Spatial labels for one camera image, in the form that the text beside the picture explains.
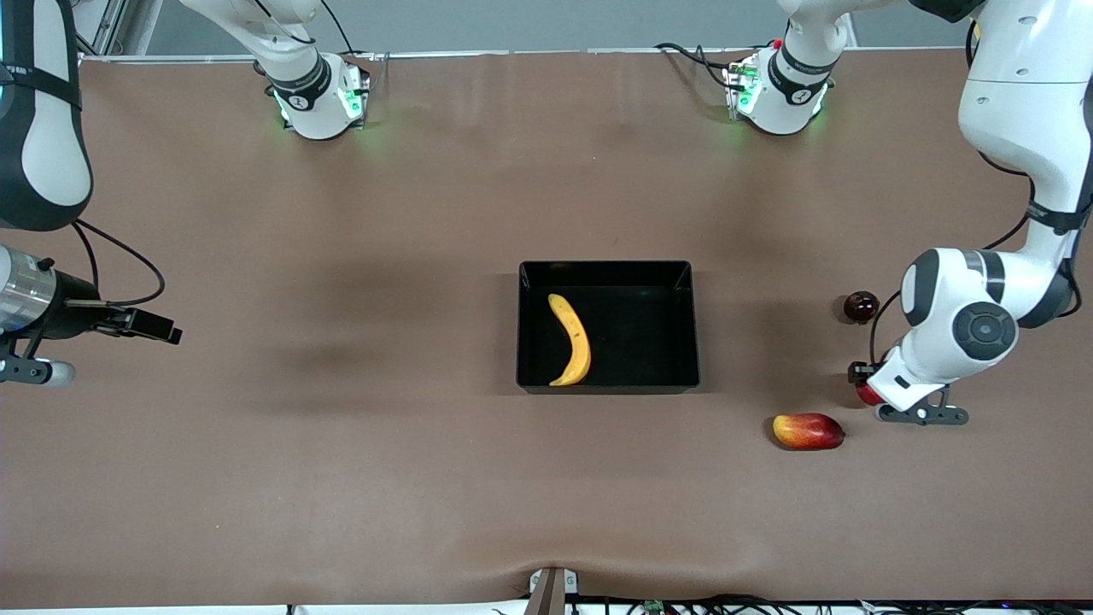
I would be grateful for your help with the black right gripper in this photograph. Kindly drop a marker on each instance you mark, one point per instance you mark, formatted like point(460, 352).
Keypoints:
point(68, 317)

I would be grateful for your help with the black rectangular plastic box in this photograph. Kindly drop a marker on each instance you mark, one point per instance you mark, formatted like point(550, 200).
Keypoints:
point(632, 359)

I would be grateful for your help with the red yellow mango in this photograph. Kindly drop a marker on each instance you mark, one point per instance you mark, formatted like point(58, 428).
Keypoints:
point(807, 431)

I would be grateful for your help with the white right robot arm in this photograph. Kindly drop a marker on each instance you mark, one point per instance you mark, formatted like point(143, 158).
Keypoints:
point(51, 154)

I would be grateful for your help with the brown table cover mat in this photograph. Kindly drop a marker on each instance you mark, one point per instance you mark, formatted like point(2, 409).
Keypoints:
point(341, 470)

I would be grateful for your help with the dark purple plum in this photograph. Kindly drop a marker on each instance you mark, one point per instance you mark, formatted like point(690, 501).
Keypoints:
point(861, 307)

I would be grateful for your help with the aluminium frame strut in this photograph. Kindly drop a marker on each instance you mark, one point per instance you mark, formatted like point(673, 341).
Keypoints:
point(111, 26)

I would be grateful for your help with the yellow banana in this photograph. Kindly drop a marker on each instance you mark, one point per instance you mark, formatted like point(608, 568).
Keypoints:
point(581, 342)

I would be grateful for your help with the small red yellow apple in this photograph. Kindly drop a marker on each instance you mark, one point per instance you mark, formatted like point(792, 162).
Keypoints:
point(868, 395)

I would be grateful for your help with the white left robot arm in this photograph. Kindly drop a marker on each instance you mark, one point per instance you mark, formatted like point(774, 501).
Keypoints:
point(1008, 102)

